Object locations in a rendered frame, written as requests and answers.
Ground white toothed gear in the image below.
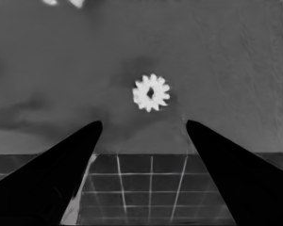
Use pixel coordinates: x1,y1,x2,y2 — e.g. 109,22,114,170
131,73,172,113

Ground dark robot body pale edges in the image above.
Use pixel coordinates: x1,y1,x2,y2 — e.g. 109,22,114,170
59,153,97,226

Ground small white T-shaped piece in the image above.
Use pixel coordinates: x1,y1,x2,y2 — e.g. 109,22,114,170
42,0,86,9

